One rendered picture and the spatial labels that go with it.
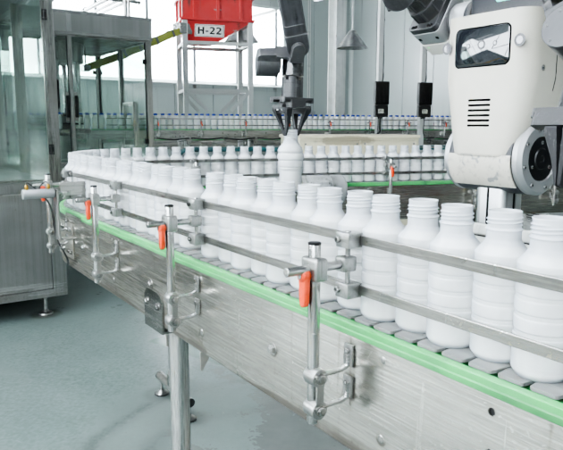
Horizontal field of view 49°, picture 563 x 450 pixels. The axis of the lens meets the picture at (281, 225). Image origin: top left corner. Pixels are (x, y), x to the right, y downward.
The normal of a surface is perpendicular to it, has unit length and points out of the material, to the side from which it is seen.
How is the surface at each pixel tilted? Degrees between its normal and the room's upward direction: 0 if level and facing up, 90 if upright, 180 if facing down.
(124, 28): 90
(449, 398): 90
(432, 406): 90
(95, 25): 90
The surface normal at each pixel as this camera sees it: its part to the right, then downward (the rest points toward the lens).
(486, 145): -0.83, 0.09
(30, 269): 0.56, 0.13
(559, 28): -0.72, -0.25
